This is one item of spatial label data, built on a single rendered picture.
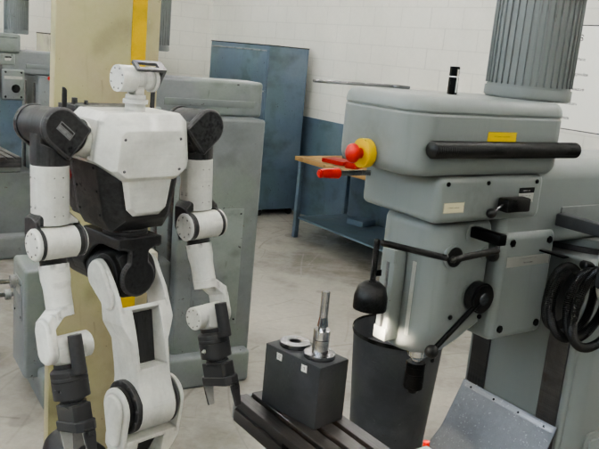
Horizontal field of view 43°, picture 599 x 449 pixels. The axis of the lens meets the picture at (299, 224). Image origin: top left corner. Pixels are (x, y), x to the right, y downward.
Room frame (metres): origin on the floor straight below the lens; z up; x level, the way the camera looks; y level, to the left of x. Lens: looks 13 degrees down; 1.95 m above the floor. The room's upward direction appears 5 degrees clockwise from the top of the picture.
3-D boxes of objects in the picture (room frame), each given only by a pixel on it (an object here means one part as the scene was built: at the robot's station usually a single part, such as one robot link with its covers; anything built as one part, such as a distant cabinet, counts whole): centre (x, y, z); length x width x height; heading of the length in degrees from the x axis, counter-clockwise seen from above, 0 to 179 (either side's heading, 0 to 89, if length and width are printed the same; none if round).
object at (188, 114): (2.12, 0.32, 1.70); 0.12 x 0.09 x 0.14; 46
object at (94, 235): (1.99, 0.51, 1.37); 0.28 x 0.13 x 0.18; 47
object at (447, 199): (1.71, -0.34, 1.68); 0.34 x 0.24 x 0.10; 126
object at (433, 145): (1.59, -0.42, 1.79); 0.45 x 0.04 x 0.04; 126
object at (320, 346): (2.03, -0.09, 1.16); 0.05 x 0.05 x 0.06
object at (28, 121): (1.79, 0.62, 1.70); 0.12 x 0.09 x 0.14; 48
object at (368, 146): (1.55, -0.12, 1.76); 0.06 x 0.02 x 0.06; 36
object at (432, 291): (1.69, -0.31, 1.47); 0.21 x 0.19 x 0.32; 36
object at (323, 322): (2.03, -0.09, 1.25); 0.03 x 0.03 x 0.11
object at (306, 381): (2.06, -0.06, 1.03); 0.22 x 0.12 x 0.20; 47
